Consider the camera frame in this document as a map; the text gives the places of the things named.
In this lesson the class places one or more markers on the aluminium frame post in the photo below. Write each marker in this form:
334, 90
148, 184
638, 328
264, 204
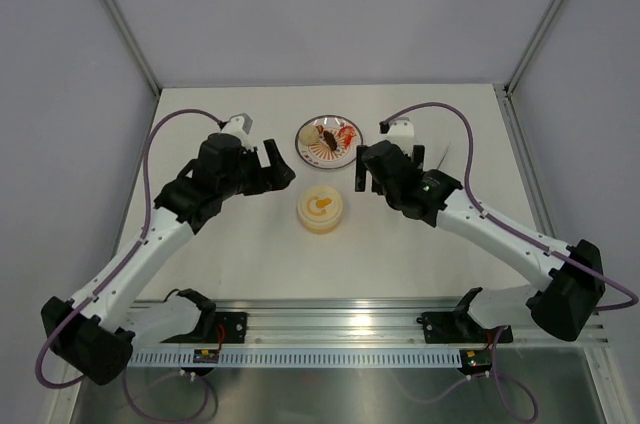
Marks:
125, 33
541, 31

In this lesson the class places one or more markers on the patterned round plate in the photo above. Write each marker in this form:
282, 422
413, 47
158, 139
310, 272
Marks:
318, 155

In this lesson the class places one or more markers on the metal food tongs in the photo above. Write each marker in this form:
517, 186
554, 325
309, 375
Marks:
443, 149

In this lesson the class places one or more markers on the round beige box lid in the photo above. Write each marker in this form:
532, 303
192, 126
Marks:
320, 197

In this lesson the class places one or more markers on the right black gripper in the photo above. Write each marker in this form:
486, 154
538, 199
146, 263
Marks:
361, 171

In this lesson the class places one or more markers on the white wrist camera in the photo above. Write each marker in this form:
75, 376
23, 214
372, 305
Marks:
239, 124
398, 131

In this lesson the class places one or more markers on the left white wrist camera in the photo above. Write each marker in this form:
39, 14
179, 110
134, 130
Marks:
239, 124

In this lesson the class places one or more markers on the right aluminium frame post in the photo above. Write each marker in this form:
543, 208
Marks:
541, 31

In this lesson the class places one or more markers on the dark brown meat slice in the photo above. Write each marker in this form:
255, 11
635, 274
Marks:
330, 140

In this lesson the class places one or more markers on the white steamed bun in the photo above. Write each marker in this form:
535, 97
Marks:
309, 135

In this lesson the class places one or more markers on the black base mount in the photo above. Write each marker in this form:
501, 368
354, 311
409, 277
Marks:
452, 327
231, 326

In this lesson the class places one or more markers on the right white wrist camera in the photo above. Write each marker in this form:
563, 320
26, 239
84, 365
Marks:
398, 131

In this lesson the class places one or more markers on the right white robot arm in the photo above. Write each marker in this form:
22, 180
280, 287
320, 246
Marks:
561, 291

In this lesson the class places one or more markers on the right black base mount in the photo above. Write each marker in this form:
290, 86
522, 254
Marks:
452, 327

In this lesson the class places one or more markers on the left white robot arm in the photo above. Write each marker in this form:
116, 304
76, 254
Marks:
92, 331

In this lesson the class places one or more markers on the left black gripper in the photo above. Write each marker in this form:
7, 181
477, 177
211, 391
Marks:
277, 176

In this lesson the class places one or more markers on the aluminium front rail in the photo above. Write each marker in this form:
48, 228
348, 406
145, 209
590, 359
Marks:
334, 323

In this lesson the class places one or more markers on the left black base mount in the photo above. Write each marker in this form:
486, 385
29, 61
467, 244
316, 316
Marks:
231, 326

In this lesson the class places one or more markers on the round beige lunch box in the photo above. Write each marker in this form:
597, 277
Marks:
322, 222

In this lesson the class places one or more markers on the red shrimp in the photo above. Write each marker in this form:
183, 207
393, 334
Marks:
346, 134

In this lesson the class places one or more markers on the left aluminium frame post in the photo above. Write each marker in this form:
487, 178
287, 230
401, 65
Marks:
125, 33

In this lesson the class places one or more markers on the right aluminium side rail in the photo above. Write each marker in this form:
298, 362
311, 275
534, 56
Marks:
524, 161

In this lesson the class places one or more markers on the white slotted cable duct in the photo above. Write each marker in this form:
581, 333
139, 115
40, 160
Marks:
298, 358

